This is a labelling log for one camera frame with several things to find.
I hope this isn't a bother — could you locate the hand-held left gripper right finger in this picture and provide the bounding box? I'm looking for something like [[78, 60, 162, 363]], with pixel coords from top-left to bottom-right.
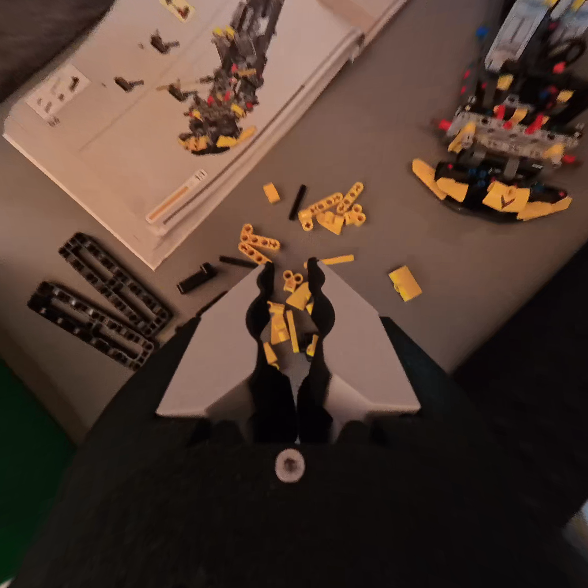
[[298, 258, 422, 444]]

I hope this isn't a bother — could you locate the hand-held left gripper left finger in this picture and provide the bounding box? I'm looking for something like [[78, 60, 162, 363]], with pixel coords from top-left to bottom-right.
[[155, 263, 298, 444]]

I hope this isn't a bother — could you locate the yellow lego axle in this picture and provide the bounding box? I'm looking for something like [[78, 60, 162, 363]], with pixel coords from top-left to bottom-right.
[[304, 255, 355, 269]]

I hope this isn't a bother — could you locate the pile of yellow lego parts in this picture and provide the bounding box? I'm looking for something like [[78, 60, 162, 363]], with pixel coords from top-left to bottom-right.
[[238, 181, 368, 370]]

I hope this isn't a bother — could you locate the lego car model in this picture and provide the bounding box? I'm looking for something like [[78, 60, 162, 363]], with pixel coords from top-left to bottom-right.
[[411, 0, 588, 223]]

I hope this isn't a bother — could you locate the yellow lego piece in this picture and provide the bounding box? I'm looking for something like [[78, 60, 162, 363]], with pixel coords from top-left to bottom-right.
[[388, 266, 423, 302]]

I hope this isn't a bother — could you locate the lego instruction booklet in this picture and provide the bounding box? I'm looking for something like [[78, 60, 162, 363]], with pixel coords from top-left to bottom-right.
[[2, 0, 409, 272]]

